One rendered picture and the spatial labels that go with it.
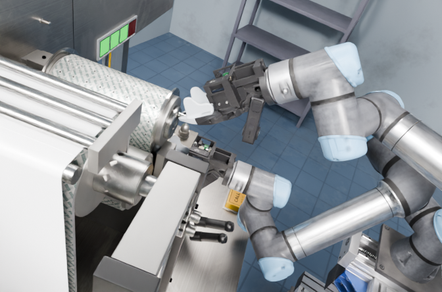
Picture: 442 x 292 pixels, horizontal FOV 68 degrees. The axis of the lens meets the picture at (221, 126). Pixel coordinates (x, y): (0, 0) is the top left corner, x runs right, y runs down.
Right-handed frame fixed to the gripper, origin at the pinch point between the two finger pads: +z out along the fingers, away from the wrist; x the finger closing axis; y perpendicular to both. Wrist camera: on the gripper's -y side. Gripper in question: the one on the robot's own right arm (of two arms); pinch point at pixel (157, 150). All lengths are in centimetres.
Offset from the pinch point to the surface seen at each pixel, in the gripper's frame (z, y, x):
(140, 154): -1.5, 14.3, 16.5
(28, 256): 2.9, 14.3, 41.4
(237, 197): -25.2, -16.6, -9.8
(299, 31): -41, -44, -264
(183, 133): -2.6, -4.4, -14.9
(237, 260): -30.4, -19.0, 9.0
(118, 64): 48, -27, -71
